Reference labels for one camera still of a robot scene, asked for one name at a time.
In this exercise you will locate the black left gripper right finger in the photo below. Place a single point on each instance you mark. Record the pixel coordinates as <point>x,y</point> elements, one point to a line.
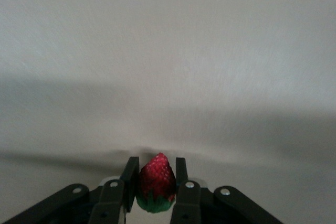
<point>189,203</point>

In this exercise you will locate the red toy strawberry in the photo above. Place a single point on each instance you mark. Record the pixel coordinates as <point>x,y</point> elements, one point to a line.
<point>157,179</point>

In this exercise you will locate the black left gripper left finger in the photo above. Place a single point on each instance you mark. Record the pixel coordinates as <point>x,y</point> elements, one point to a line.
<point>110,203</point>

